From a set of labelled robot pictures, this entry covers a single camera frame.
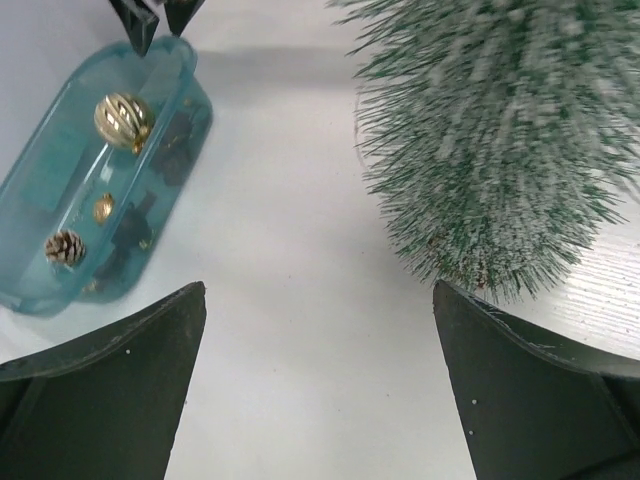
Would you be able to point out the small gold ball ornament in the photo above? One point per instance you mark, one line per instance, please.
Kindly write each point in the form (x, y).
(103, 208)

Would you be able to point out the teal plastic container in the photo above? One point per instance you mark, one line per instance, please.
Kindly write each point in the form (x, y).
(66, 166)

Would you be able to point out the gold striped bauble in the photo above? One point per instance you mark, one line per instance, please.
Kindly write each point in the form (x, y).
(124, 121)

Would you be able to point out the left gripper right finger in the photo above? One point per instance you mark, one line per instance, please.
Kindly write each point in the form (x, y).
(536, 405)

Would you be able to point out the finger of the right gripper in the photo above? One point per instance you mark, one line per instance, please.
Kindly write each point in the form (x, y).
(179, 13)
(139, 21)

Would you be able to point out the small frosted christmas tree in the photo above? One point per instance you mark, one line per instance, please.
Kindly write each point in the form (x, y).
(501, 135)

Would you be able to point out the small pine cone ornament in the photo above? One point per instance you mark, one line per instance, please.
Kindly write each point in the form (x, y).
(65, 247)

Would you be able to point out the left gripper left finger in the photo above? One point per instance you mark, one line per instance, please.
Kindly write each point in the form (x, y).
(107, 404)

